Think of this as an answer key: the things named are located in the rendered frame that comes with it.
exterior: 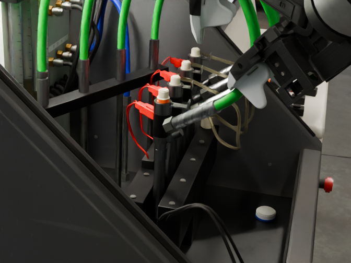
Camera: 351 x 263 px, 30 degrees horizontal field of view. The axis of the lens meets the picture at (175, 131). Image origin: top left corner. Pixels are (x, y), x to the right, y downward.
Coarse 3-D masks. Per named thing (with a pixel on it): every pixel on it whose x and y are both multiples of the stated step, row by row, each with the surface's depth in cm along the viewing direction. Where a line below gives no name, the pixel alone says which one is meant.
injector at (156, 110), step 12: (156, 108) 101; (168, 108) 100; (156, 120) 101; (156, 132) 102; (180, 132) 102; (156, 144) 104; (156, 156) 104; (156, 168) 105; (156, 180) 106; (156, 192) 107; (156, 204) 108; (156, 216) 109
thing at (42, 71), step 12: (48, 0) 98; (240, 0) 78; (48, 12) 99; (252, 12) 78; (252, 24) 78; (252, 36) 79; (36, 72) 104; (252, 72) 80; (228, 96) 84; (240, 96) 83; (216, 108) 85
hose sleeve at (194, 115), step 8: (208, 104) 86; (184, 112) 90; (192, 112) 88; (200, 112) 87; (208, 112) 86; (216, 112) 85; (176, 120) 90; (184, 120) 89; (192, 120) 88; (200, 120) 88; (176, 128) 90
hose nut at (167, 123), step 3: (171, 117) 91; (165, 120) 92; (168, 120) 91; (171, 120) 91; (165, 123) 91; (168, 123) 90; (171, 123) 90; (165, 126) 91; (168, 126) 91; (171, 126) 90; (165, 129) 91; (168, 129) 91; (171, 129) 90; (174, 129) 91; (177, 129) 91; (168, 132) 91; (171, 132) 91
